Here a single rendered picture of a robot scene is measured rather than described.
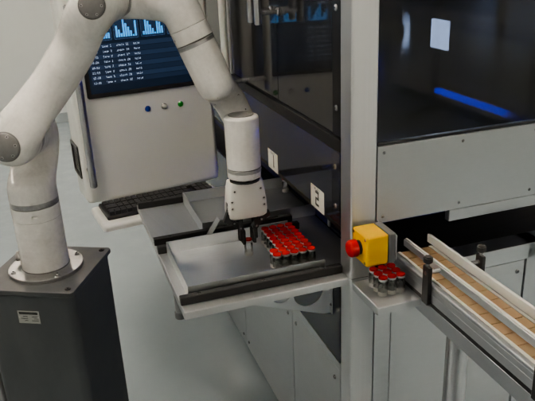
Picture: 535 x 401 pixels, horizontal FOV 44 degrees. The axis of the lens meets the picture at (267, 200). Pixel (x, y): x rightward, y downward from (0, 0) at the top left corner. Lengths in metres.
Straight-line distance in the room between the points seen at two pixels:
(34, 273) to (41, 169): 0.27
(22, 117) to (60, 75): 0.13
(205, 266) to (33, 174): 0.48
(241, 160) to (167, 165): 0.88
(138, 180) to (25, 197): 0.77
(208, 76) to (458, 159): 0.61
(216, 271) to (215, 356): 1.27
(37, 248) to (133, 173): 0.73
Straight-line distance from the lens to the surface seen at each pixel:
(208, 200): 2.09
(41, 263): 1.78
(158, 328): 3.13
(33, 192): 1.71
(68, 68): 1.59
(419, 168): 1.56
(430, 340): 1.81
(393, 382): 1.82
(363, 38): 1.42
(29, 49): 6.88
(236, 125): 1.55
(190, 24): 1.52
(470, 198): 1.67
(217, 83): 1.53
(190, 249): 1.77
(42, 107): 1.62
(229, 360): 2.86
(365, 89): 1.44
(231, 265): 1.67
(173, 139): 2.41
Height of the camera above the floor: 1.65
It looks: 22 degrees down
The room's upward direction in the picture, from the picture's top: 3 degrees counter-clockwise
